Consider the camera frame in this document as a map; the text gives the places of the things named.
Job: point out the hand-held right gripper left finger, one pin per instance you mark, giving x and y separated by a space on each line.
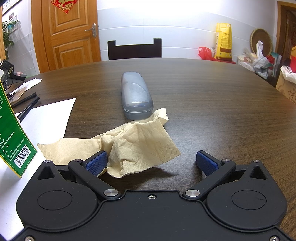
96 163

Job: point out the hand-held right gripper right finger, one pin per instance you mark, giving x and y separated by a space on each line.
207 163

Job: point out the beige tissue paper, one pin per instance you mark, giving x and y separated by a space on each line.
138 143

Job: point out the green medicine box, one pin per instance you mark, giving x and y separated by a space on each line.
13 139

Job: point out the white paper sheet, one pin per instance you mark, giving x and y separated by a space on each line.
46 120

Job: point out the grey glasses case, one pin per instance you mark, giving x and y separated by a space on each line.
135 97

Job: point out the white paper slip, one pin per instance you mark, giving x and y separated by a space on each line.
32 83

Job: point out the brown kraft paper piece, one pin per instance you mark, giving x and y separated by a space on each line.
17 95

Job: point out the red plastic bag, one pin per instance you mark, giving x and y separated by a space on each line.
205 53

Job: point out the cardboard box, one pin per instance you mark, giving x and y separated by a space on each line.
285 85

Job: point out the crumpled white plastic bags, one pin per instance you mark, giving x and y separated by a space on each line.
260 62

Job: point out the dark wooden chair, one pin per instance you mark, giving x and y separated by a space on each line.
134 51

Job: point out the yellow rice bag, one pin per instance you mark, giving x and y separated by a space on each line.
223 41

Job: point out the black handheld scanner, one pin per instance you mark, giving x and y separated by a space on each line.
6 69

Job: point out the wooden door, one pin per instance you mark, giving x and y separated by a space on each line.
69 34

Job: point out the woven bamboo basket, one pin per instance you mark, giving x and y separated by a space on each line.
263 38

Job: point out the green potted plant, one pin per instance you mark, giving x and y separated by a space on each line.
8 37

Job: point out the red door decoration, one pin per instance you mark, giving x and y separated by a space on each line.
64 5

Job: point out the small white framed picture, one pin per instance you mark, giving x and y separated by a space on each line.
12 24

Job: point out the small framed calligraphy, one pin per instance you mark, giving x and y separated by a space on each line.
11 5

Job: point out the wooden doorway frame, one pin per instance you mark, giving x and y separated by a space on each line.
281 23

